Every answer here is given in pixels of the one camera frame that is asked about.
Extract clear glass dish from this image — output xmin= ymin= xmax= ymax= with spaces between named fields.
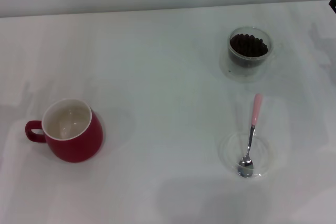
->
xmin=219 ymin=131 xmax=271 ymax=179

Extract pink handled metal spoon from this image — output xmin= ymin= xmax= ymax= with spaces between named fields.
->
xmin=237 ymin=93 xmax=263 ymax=178

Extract clear glass cup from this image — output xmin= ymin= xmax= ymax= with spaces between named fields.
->
xmin=227 ymin=26 xmax=278 ymax=69

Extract dark coffee beans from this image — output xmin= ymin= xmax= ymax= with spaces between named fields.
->
xmin=229 ymin=33 xmax=268 ymax=67

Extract clear glass saucer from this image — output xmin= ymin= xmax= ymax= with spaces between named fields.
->
xmin=219 ymin=48 xmax=266 ymax=83

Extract red ceramic mug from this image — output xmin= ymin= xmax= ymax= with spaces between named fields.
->
xmin=25 ymin=98 xmax=104 ymax=164

